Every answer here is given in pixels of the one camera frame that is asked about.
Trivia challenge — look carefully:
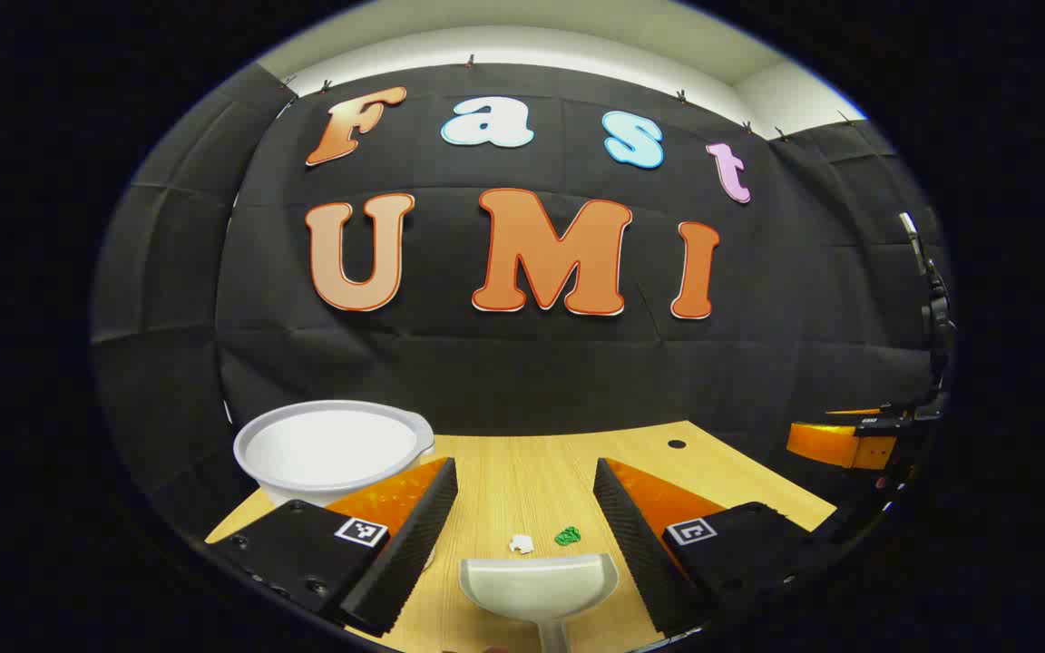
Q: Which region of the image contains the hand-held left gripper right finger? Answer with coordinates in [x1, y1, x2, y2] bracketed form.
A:
[592, 456, 830, 638]

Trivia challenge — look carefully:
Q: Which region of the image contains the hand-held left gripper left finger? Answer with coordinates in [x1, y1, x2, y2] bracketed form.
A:
[205, 456, 460, 638]

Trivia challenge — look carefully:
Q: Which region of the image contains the grey plastic dustpan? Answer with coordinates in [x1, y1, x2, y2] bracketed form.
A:
[459, 553, 620, 653]

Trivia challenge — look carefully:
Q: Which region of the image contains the white ribbed garbage bin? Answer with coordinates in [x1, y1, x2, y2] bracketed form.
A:
[232, 400, 437, 509]

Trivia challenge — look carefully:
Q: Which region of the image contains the wooden desktop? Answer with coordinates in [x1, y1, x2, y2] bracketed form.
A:
[205, 420, 839, 653]

